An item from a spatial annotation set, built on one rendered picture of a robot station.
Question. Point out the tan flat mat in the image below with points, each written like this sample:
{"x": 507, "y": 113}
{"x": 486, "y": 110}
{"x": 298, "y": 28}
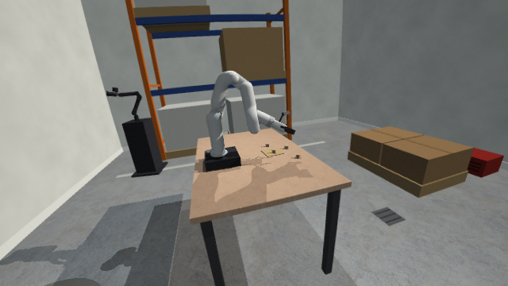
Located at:
{"x": 268, "y": 152}

